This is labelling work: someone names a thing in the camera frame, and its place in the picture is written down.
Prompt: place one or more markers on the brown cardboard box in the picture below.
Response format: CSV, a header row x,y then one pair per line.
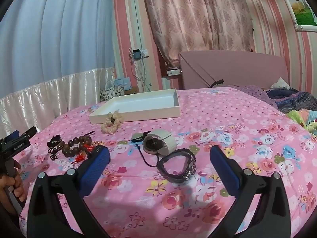
x,y
131,90

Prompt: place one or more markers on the framed wall picture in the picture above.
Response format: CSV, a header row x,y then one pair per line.
x,y
301,7

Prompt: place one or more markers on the light blue box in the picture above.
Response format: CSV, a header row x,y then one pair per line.
x,y
122,83

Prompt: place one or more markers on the red knotted charm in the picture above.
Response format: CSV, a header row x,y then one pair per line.
x,y
79,157

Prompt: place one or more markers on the purple knitted blanket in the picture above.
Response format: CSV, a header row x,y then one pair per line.
x,y
255,94

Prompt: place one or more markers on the pink patterned curtain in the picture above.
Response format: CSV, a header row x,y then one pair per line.
x,y
195,17

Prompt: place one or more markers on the white power strip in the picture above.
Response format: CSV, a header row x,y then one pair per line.
x,y
173,73

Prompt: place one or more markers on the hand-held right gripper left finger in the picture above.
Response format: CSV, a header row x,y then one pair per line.
x,y
95,169

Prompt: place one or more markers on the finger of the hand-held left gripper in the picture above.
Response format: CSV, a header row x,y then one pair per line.
x,y
28,133
11,136

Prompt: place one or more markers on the floral tote bag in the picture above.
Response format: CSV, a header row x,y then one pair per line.
x,y
111,93

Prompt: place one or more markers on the pale blue curtain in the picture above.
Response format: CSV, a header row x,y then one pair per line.
x,y
57,24

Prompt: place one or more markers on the white crumpled cloth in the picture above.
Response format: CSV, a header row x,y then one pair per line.
x,y
279,83

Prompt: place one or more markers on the beige hair scrunchie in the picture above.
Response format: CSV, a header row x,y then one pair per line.
x,y
108,127

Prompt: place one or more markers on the grey band wristwatch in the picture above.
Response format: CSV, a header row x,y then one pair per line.
x,y
166,141

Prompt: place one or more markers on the pink headboard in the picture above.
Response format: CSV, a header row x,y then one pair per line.
x,y
235,67

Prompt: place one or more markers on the wall socket with charger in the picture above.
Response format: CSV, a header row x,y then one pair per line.
x,y
137,54

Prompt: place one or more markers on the cream satin cloth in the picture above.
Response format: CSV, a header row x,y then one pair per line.
x,y
49,94

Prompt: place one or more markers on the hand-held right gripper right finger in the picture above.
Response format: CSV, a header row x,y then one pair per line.
x,y
224,172

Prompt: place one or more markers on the person's left forearm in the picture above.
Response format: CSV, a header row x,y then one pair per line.
x,y
7,218

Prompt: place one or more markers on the person's left hand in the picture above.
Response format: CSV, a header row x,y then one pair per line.
x,y
17,188

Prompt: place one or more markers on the white shallow tray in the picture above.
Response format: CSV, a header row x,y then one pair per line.
x,y
138,104

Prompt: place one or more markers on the pink floral bedsheet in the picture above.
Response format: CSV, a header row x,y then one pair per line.
x,y
223,119

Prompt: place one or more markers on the green colourful blanket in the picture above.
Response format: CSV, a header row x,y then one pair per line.
x,y
303,120

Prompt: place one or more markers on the dark patterned blanket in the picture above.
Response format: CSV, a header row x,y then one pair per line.
x,y
294,99

